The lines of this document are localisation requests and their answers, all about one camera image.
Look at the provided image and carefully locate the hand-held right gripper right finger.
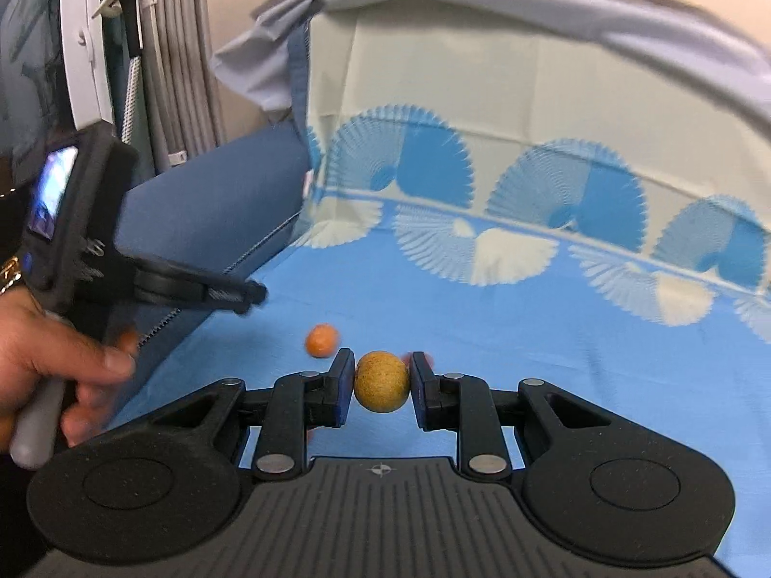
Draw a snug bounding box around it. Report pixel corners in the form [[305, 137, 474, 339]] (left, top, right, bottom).
[[410, 352, 609, 484]]

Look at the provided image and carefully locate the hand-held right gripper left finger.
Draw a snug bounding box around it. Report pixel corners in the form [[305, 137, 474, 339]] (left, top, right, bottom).
[[141, 349, 358, 484]]

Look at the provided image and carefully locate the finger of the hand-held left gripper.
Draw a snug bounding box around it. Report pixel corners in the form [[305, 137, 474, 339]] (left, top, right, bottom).
[[135, 258, 269, 317]]

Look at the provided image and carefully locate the yellow-brown round fruit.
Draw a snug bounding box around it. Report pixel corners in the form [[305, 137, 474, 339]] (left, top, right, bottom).
[[353, 350, 412, 415]]

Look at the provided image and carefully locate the orange round fruit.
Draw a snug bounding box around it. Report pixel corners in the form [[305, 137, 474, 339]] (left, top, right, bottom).
[[305, 324, 339, 358]]

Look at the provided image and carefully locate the person's left hand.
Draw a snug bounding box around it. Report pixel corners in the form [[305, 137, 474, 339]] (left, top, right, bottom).
[[0, 289, 143, 449]]

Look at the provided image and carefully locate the dark blue zippered cushion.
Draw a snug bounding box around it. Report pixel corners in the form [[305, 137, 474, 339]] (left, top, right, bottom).
[[90, 123, 315, 434]]

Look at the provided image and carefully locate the gold wristwatch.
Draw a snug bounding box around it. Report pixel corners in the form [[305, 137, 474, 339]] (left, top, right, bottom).
[[0, 255, 25, 297]]

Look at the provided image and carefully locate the blue fan-patterned bedsheet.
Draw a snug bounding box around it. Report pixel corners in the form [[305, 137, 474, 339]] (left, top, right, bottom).
[[109, 7, 771, 578]]

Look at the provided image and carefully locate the white plastic frame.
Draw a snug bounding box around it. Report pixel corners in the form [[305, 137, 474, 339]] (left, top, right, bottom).
[[59, 0, 117, 131]]

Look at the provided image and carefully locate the grey cable bundle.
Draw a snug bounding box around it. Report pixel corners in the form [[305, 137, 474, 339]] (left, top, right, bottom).
[[140, 0, 228, 171]]

